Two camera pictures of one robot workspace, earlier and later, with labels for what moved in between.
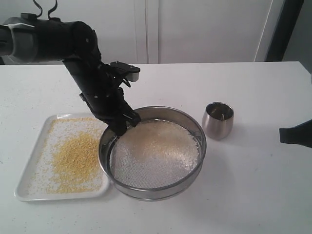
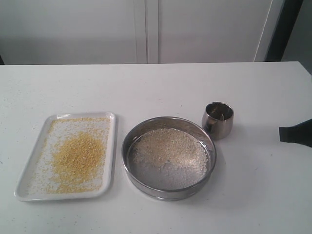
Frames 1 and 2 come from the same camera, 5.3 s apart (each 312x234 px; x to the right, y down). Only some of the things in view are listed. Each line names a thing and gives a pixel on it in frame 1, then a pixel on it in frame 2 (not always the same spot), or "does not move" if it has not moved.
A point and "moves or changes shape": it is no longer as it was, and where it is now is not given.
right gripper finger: [301, 134] does not move
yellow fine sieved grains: [68, 161] does not move
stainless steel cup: [217, 120] does not move
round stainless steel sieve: [159, 159] moves or changes shape
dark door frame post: [284, 30] does not move
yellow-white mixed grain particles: [168, 144] moves or changes shape
